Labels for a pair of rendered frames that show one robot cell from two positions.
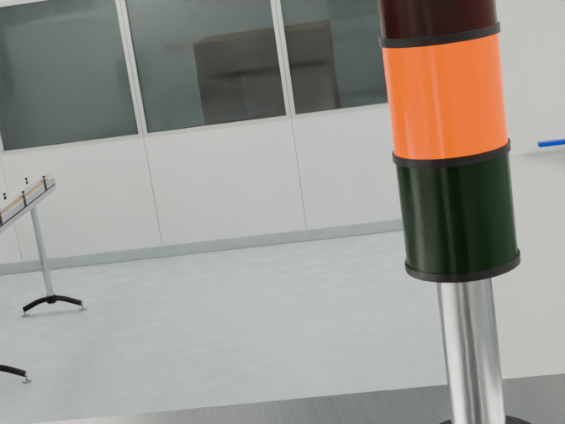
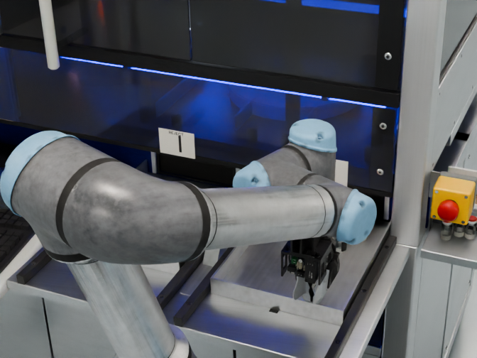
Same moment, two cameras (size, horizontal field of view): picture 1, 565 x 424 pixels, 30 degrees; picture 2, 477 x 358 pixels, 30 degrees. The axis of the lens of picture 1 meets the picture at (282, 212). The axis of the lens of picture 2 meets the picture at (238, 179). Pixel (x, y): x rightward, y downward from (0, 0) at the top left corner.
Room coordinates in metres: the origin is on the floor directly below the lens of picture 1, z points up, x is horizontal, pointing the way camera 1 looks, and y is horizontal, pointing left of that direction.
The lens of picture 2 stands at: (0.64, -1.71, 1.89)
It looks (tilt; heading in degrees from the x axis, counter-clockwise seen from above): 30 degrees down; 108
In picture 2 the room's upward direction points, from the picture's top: 2 degrees counter-clockwise
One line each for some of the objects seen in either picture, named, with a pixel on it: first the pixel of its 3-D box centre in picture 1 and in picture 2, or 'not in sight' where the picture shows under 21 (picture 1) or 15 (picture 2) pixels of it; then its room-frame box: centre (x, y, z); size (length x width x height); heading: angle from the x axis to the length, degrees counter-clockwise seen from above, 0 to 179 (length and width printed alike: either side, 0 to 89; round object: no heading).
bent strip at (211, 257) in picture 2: not in sight; (202, 261); (0.14, -0.38, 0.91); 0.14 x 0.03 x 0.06; 84
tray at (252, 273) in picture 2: not in sight; (306, 253); (0.32, -0.28, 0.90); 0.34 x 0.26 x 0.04; 83
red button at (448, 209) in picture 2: not in sight; (448, 209); (0.58, -0.21, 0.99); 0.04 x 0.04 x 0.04; 83
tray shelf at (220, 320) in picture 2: not in sight; (219, 256); (0.15, -0.30, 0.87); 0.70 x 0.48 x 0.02; 173
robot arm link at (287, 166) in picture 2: not in sight; (278, 184); (0.34, -0.56, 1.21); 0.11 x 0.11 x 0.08; 63
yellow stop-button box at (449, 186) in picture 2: not in sight; (453, 198); (0.59, -0.16, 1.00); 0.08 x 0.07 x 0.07; 83
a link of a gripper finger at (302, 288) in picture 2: not in sight; (300, 288); (0.35, -0.47, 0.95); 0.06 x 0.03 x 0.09; 83
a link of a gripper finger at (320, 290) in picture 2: not in sight; (317, 292); (0.39, -0.47, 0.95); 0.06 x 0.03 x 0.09; 83
